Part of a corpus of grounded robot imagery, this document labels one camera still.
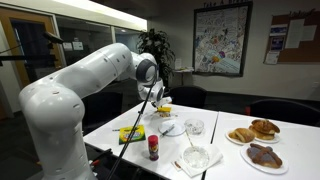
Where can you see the white flyer at board corner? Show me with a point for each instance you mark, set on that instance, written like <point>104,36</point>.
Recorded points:
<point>271,57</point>

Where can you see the red spice shaker bottle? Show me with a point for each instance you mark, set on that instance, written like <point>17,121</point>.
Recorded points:
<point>153,148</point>

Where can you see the golden croissant rolls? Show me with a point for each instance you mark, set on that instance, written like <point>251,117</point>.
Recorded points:
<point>242,134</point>

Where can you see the small clear glass bowl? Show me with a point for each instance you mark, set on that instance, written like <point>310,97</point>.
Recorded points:
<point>194,126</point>

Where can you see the dark blue pinned flyer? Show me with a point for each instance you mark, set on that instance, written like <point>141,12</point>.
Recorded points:
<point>277,43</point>

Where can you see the dark chocolate cross bread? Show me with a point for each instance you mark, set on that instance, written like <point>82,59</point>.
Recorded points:
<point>264,156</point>

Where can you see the small side table with papers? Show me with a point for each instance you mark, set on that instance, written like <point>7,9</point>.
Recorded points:
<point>183,71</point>

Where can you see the green potted plant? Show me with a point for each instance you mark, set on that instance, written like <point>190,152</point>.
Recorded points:
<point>160,46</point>

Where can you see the small white brown packet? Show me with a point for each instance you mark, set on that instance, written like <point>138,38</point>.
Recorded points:
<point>176,164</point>

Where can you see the wooden door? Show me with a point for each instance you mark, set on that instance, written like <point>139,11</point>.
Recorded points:
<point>6,50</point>

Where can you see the large white pinned paper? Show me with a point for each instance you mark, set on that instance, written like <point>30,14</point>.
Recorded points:
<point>294,33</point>

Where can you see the small printed snack packet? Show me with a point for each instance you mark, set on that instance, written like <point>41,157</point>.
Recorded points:
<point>164,114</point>

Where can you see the framed colouring poster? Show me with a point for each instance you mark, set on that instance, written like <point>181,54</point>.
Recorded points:
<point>221,40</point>

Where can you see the empty white round plate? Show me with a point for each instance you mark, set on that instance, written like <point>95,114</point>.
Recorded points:
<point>176,126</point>

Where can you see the bright ceiling light strip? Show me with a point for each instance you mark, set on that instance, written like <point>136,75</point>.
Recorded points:
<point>100,10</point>

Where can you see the white cloth napkin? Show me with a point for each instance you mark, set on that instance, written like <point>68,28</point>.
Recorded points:
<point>216,154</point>

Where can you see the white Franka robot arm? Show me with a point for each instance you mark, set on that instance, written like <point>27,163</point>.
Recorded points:
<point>53,113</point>

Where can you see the black clamp with orange tip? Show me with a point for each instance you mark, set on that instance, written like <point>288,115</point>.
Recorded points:
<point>100,158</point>

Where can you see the black office chair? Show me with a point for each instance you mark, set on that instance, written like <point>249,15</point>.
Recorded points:
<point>285,111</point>
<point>188,96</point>
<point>101,108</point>

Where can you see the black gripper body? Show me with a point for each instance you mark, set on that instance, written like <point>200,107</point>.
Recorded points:
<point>157,103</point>

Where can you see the white paper sign on glass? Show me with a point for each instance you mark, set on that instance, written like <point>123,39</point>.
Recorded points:
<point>78,46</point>
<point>67,46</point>

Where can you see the large clear glass bowl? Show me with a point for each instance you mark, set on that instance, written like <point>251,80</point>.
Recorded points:
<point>196,156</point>

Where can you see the brown cork notice board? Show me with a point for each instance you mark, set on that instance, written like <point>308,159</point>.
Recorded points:
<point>311,51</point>

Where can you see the green blue marker pen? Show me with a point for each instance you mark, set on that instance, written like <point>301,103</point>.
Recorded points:
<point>116,129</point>

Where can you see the small white pinned paper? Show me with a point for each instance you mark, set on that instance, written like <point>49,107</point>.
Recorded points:
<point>309,32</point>

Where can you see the thin wooden stick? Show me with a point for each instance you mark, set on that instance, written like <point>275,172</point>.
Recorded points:
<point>189,138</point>

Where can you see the light blue pinned flyer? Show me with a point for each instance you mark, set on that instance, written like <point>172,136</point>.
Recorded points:
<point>278,30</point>

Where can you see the green yellow crayon box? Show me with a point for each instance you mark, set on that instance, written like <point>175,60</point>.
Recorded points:
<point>132,134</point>

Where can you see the white plate under croissants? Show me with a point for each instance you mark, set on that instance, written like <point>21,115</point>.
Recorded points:
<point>233,140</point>

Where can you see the small yellow box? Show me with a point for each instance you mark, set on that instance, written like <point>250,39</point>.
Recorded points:
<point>164,109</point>

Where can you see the white plate under chocolate bread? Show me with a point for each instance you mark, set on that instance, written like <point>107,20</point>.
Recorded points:
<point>263,168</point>

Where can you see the white plate under bun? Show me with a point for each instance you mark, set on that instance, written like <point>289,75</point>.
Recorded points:
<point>270,140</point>

